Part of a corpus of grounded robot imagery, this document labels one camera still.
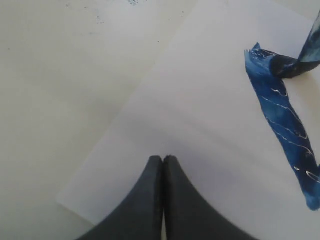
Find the white paper sheet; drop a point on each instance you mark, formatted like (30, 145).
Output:
(197, 103)

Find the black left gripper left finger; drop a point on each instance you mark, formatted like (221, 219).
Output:
(140, 214)

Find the black paintbrush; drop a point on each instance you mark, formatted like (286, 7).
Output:
(285, 67)

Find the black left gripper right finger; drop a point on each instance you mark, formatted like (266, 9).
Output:
(188, 216)

